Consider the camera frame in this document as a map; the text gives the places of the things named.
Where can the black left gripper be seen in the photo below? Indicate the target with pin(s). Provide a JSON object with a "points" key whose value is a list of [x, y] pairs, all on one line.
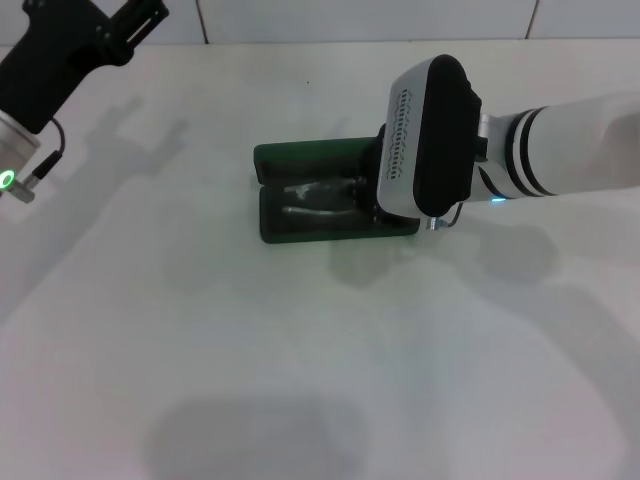
{"points": [[55, 55]]}

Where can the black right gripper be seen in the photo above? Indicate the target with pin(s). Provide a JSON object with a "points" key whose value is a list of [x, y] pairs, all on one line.
{"points": [[374, 155]]}

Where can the clear white glasses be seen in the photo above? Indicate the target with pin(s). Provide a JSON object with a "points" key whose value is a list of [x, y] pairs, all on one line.
{"points": [[305, 190]]}

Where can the green glasses case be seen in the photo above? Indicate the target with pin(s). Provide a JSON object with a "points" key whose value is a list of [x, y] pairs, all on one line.
{"points": [[310, 150]]}

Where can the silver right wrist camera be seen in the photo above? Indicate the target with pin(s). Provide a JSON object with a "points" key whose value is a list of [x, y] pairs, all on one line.
{"points": [[440, 140]]}

